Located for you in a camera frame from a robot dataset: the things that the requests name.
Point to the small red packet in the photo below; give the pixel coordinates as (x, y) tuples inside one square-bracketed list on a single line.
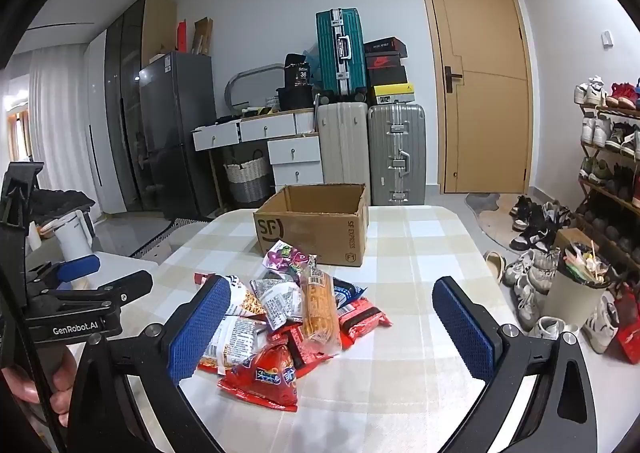
[(202, 278)]

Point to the orange striped chip packet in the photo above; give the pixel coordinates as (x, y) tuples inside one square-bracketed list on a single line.
[(247, 303)]

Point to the rows of shelved shoes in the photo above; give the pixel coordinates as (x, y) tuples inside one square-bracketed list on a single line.
[(597, 130)]

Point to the beige trash bin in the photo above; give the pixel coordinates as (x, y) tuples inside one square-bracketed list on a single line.
[(570, 298)]

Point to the white drawer dresser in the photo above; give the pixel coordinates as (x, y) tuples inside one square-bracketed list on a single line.
[(295, 150)]

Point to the dark glass cabinet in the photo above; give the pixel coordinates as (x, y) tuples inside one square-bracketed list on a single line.
[(125, 98)]

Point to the grey brown door mat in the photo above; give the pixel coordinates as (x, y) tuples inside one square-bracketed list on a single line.
[(492, 223)]

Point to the grey refrigerator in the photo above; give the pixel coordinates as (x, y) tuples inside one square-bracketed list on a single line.
[(175, 133)]

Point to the black shoe box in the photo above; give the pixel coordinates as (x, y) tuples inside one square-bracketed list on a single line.
[(387, 77), (385, 45)]

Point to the red shoe box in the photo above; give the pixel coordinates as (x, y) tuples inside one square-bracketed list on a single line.
[(382, 62)]

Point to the black round box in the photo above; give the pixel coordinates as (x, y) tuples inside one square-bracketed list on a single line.
[(295, 98)]

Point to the white curtain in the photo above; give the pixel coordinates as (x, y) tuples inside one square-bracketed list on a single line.
[(55, 123)]

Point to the white kettle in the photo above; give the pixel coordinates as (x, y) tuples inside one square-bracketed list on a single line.
[(72, 238)]

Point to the black paper bag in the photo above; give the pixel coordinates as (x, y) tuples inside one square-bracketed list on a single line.
[(298, 70)]

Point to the blue plastic bag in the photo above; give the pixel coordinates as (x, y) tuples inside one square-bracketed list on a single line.
[(311, 63)]

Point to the grey white snack packet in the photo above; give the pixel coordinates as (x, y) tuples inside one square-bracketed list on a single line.
[(277, 300)]

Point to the beige slipper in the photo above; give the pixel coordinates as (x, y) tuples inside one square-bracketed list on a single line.
[(495, 265)]

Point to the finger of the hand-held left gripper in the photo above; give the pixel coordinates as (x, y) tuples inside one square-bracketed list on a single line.
[(130, 285), (80, 267)]

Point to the purple candy packet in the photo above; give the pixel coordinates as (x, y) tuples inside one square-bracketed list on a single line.
[(285, 258)]

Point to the silver suitcase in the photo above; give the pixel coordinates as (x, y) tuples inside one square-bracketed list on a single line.
[(400, 153)]

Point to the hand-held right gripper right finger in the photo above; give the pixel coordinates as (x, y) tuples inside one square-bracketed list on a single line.
[(465, 328)]

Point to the teal suitcase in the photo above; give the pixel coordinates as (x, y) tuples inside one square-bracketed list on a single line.
[(332, 53)]

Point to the oval mirror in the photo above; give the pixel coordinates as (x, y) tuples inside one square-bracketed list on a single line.
[(235, 80)]

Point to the beige suitcase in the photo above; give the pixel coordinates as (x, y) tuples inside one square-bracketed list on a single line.
[(345, 148)]

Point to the wooden shoe rack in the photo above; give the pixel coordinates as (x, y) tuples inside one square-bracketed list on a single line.
[(612, 195)]

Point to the pile of loose shoes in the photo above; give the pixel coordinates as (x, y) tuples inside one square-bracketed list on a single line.
[(530, 233)]

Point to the dark red snack packet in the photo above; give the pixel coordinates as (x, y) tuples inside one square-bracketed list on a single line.
[(297, 345)]

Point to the red sausage packet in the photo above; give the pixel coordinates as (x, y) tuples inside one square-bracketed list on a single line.
[(262, 375)]

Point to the red noodle packet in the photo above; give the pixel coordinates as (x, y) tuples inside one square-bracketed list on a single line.
[(362, 320)]

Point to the red flat package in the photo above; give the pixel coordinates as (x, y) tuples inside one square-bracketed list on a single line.
[(183, 38)]

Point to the narrow cardboard piece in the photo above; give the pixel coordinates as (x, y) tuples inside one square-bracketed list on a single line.
[(203, 35)]

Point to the woven laundry basket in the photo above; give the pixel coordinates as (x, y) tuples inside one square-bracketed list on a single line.
[(247, 178)]

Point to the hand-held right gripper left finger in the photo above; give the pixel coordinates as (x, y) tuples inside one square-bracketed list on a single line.
[(200, 328)]

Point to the large flat cardboard sheet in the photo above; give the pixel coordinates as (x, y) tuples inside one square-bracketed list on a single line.
[(160, 28)]

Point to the wooden door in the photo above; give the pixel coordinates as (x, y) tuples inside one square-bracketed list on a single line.
[(480, 123)]

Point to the person's left hand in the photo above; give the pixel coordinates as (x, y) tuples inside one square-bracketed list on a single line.
[(62, 383)]

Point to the brown cardboard box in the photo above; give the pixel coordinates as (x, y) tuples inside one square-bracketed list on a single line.
[(300, 233)]

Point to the white orange snack packet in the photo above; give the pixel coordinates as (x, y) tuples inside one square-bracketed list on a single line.
[(235, 338)]

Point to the black fabric bag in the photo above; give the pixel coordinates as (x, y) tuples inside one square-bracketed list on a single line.
[(65, 203)]

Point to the red shopping bag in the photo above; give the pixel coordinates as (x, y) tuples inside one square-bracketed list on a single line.
[(629, 328)]

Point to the small cardboard box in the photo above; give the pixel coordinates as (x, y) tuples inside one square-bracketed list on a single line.
[(572, 239)]

